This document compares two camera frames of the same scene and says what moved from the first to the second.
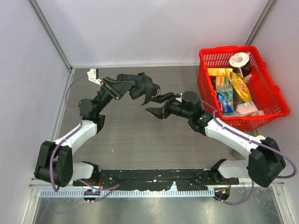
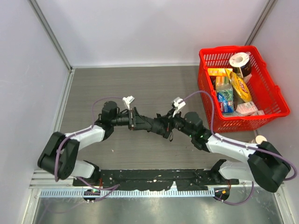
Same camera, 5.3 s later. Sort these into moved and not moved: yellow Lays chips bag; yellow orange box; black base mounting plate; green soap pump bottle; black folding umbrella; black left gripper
Moved: black folding umbrella; black left gripper
Not moved: yellow Lays chips bag; green soap pump bottle; yellow orange box; black base mounting plate
